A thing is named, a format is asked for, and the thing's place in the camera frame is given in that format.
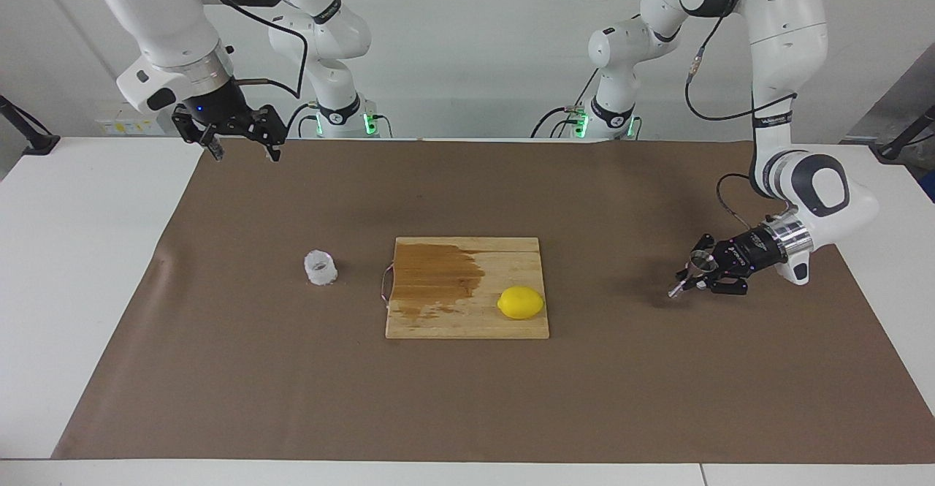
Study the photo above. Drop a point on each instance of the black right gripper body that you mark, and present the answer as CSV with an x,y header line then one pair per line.
x,y
219,106

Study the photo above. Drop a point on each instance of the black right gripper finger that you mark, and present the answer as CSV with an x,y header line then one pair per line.
x,y
266,126
191,131

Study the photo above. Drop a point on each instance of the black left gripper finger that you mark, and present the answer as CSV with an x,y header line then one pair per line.
x,y
730,285
708,245

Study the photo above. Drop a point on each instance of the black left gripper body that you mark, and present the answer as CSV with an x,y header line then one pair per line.
x,y
749,251

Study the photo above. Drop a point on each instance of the steel double jigger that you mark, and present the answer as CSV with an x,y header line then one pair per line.
x,y
701,263

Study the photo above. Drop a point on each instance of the translucent plastic cup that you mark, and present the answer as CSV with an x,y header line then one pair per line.
x,y
320,272

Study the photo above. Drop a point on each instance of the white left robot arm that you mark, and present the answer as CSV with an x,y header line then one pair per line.
x,y
781,25

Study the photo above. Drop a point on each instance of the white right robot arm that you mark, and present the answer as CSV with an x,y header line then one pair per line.
x,y
161,11

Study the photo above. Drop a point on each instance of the black clamp stand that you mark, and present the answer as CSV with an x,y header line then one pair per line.
x,y
33,142
902,142

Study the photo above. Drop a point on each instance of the blue object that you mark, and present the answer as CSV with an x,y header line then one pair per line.
x,y
929,188

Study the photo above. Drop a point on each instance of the yellow lemon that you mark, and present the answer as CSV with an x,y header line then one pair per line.
x,y
520,303

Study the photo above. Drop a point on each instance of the wooden cutting board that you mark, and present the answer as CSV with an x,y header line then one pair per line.
x,y
467,318

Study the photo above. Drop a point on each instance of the brown paper table mat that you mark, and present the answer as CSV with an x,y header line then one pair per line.
x,y
292,384

